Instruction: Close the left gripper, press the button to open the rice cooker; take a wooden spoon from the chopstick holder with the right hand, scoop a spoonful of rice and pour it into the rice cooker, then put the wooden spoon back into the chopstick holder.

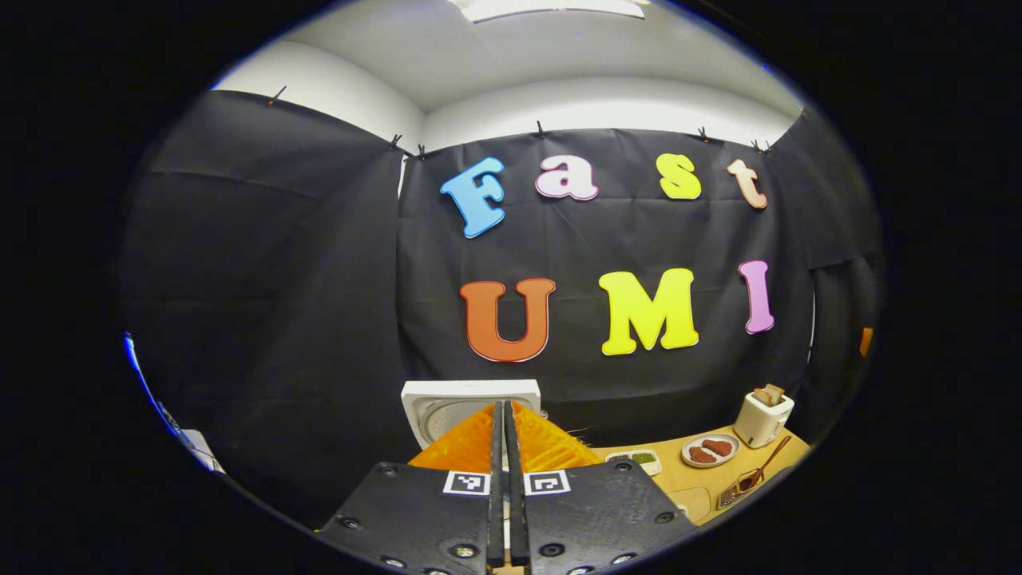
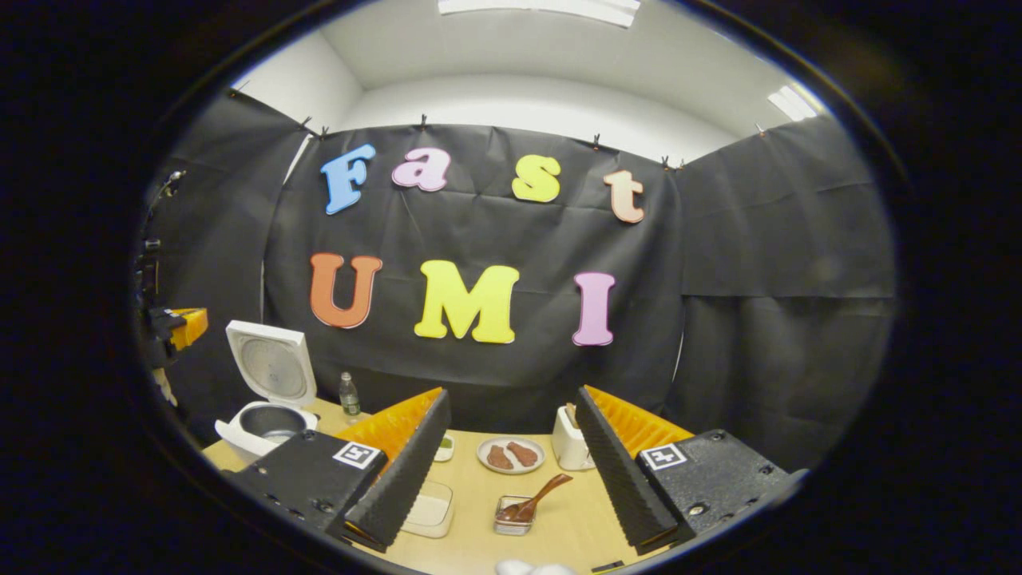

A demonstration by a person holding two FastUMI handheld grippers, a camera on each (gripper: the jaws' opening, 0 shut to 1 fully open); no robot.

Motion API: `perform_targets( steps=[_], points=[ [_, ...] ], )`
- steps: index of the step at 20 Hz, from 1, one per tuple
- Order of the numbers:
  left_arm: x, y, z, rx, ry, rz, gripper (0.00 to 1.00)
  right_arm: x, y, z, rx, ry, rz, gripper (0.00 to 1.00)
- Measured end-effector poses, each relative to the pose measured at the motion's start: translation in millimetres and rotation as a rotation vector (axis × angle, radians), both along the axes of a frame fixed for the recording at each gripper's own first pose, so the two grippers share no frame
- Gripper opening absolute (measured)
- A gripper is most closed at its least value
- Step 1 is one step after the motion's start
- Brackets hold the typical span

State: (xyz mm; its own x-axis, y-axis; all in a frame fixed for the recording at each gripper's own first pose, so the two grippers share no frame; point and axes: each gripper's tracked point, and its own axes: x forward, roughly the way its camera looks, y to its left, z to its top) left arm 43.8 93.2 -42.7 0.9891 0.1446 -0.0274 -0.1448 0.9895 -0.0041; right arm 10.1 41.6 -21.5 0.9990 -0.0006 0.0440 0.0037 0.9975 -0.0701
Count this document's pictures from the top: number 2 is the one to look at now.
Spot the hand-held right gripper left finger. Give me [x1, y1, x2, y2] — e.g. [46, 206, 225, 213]
[228, 387, 452, 553]

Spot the clear plastic rice box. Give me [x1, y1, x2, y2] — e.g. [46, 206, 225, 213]
[399, 479, 456, 538]

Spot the round white plate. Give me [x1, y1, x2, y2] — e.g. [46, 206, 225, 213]
[477, 436, 546, 475]

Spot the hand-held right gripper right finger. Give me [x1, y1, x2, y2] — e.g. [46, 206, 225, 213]
[575, 386, 799, 556]

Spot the clear metal chopstick holder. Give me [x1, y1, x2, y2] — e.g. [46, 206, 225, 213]
[493, 495, 537, 536]

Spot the black backdrop cloth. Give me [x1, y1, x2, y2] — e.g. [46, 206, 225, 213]
[140, 88, 899, 472]

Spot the brown wooden spoon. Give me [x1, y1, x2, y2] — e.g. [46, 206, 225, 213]
[497, 474, 574, 524]

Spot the white toaster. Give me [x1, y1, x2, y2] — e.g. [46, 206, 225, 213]
[553, 403, 596, 472]

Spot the small ceiling light panel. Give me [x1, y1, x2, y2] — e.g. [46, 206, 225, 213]
[766, 84, 819, 122]

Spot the white rice cooker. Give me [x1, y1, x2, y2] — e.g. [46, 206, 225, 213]
[214, 319, 320, 464]

